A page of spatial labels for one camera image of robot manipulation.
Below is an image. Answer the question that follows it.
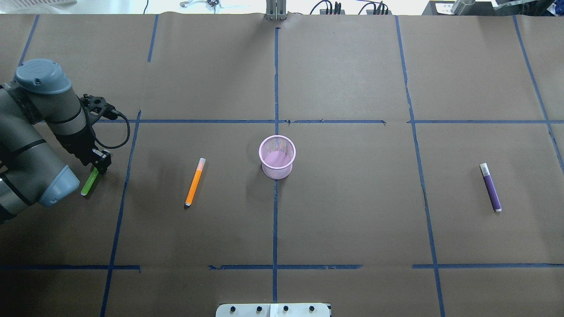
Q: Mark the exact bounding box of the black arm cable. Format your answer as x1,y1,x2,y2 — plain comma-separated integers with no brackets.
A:
86,106,131,150

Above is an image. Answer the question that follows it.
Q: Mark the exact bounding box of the orange highlighter pen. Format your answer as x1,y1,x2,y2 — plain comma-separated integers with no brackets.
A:
184,157,206,209

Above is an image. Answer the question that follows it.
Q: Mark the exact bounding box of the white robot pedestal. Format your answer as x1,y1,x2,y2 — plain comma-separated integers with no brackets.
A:
215,302,332,317

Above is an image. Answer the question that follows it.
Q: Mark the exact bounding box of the green highlighter pen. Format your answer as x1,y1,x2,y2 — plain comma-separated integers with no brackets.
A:
80,167,100,197

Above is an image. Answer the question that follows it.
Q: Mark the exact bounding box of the pink mesh pen holder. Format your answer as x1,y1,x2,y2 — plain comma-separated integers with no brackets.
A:
258,135,296,180

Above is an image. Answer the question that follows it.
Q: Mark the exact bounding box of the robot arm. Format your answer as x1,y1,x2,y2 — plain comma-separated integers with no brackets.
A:
0,59,120,223

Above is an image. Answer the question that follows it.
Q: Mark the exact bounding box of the purple marker pen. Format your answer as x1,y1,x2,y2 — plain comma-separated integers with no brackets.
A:
479,162,502,212

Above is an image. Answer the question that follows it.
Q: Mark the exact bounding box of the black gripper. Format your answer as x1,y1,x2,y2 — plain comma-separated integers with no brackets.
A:
79,148,111,175

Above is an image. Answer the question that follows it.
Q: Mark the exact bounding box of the aluminium frame post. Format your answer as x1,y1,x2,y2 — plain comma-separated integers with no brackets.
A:
265,0,287,21

